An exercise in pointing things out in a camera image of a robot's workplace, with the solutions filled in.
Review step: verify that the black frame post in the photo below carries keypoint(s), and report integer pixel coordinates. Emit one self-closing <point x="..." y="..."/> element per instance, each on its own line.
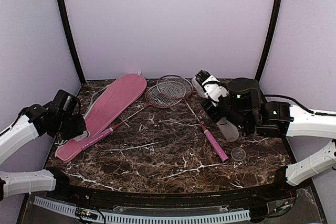
<point x="70" y="41"/>
<point x="268" y="39"/>

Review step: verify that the pink racket cover bag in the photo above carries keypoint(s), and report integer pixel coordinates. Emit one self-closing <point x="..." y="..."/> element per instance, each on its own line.
<point x="102" y="112"/>

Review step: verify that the small circuit board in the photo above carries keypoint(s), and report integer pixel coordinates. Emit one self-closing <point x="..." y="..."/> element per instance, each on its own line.
<point x="85" y="214"/>

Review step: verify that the left black frame post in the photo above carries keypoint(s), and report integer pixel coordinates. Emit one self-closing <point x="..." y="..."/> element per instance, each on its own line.
<point x="70" y="41"/>

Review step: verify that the right black frame post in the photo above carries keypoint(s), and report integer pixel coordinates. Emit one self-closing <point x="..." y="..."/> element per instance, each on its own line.
<point x="268" y="39"/>

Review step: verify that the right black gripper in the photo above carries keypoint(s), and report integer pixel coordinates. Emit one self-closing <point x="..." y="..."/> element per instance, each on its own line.
<point x="206" y="105"/>

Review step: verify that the white shuttlecock tube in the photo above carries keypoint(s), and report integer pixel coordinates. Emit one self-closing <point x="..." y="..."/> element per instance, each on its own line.
<point x="229" y="131"/>

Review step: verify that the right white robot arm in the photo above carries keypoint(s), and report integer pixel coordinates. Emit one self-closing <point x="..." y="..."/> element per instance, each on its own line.
<point x="282" y="119"/>

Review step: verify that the clear plastic tube lid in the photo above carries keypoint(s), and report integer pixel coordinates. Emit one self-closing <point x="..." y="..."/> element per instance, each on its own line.
<point x="238" y="154"/>

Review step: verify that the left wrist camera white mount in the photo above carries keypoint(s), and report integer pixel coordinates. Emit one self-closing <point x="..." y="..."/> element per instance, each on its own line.
<point x="63" y="104"/>

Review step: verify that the red racket with visible handle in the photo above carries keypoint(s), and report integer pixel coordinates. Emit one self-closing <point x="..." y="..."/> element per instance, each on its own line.
<point x="177" y="87"/>

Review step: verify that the black front table rail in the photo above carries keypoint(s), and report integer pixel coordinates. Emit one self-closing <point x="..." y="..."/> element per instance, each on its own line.
<point x="251" y="197"/>

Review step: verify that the white slotted cable duct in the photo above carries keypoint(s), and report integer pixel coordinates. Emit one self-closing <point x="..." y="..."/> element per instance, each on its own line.
<point x="68" y="209"/>

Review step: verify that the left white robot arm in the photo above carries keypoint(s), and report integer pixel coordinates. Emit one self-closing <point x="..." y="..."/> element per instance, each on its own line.
<point x="23" y="150"/>

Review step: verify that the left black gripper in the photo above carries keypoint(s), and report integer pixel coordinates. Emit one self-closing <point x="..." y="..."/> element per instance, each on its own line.
<point x="81" y="128"/>

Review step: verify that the red racket underneath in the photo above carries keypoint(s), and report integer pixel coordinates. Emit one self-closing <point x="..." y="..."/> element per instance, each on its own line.
<point x="153" y="98"/>

